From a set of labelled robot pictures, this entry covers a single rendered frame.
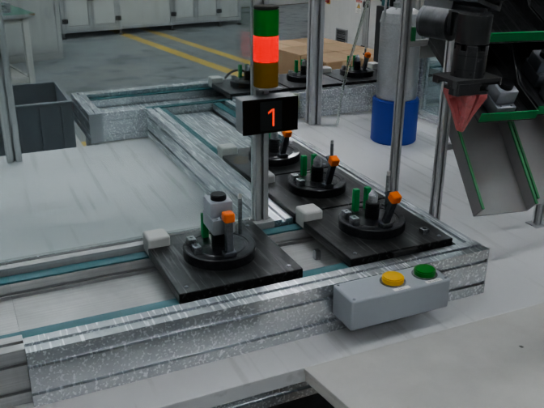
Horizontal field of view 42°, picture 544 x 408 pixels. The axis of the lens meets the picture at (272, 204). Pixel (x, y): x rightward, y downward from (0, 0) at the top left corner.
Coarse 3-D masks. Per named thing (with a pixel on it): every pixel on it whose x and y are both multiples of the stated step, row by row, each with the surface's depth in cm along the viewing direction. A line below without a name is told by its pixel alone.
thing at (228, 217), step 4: (224, 212) 127; (228, 212) 127; (232, 212) 127; (220, 216) 129; (224, 216) 126; (228, 216) 127; (232, 216) 127; (224, 220) 127; (228, 220) 127; (232, 220) 127; (224, 224) 128; (228, 224) 127; (232, 224) 128; (224, 228) 128; (228, 228) 128; (232, 228) 128; (224, 232) 129; (228, 232) 128; (232, 232) 128; (224, 236) 129; (228, 236) 128; (232, 236) 129; (224, 240) 129; (228, 240) 129; (232, 240) 129; (228, 244) 129; (232, 244) 129; (228, 248) 129; (232, 248) 129
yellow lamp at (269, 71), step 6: (258, 66) 137; (264, 66) 136; (270, 66) 136; (276, 66) 137; (258, 72) 137; (264, 72) 137; (270, 72) 137; (276, 72) 138; (258, 78) 137; (264, 78) 137; (270, 78) 137; (276, 78) 138; (258, 84) 138; (264, 84) 138; (270, 84) 138; (276, 84) 139
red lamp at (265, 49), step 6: (258, 36) 135; (270, 36) 135; (276, 36) 135; (258, 42) 135; (264, 42) 134; (270, 42) 135; (276, 42) 135; (258, 48) 135; (264, 48) 135; (270, 48) 135; (276, 48) 136; (258, 54) 136; (264, 54) 135; (270, 54) 136; (276, 54) 136; (258, 60) 136; (264, 60) 136; (270, 60) 136; (276, 60) 137
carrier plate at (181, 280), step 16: (176, 240) 141; (256, 240) 141; (272, 240) 141; (160, 256) 134; (176, 256) 134; (256, 256) 135; (272, 256) 135; (288, 256) 135; (160, 272) 131; (176, 272) 128; (192, 272) 128; (208, 272) 128; (224, 272) 128; (240, 272) 128; (256, 272) 128; (272, 272) 128; (288, 272) 129; (176, 288) 123; (192, 288) 123; (208, 288) 123; (224, 288) 124; (240, 288) 126
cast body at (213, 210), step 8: (216, 192) 131; (208, 200) 130; (216, 200) 130; (224, 200) 130; (208, 208) 130; (216, 208) 129; (224, 208) 130; (208, 216) 131; (216, 216) 130; (208, 224) 132; (216, 224) 129; (216, 232) 130
